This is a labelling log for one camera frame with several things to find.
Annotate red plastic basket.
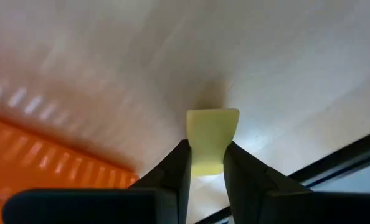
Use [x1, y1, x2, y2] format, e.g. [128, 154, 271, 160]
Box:
[0, 80, 141, 224]

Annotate pale yellow eraser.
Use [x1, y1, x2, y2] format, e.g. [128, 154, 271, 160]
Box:
[186, 108, 240, 177]

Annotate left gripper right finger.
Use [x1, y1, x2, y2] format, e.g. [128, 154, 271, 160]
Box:
[224, 141, 370, 224]

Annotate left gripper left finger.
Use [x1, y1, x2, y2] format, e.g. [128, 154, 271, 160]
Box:
[130, 139, 192, 224]

